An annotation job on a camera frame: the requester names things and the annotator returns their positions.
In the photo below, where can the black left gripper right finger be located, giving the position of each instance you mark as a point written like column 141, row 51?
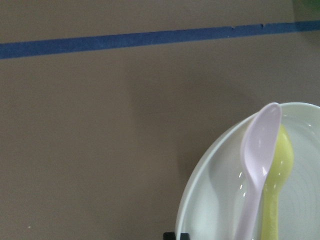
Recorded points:
column 184, row 236

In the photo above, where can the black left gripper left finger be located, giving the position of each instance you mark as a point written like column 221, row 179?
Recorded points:
column 168, row 236

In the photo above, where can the white round plate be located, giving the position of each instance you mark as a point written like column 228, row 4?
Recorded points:
column 215, row 192

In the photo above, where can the pink plastic spoon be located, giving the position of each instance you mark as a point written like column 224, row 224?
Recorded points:
column 256, row 156

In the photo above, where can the yellow plastic spoon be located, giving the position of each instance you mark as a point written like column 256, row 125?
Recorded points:
column 281, row 168

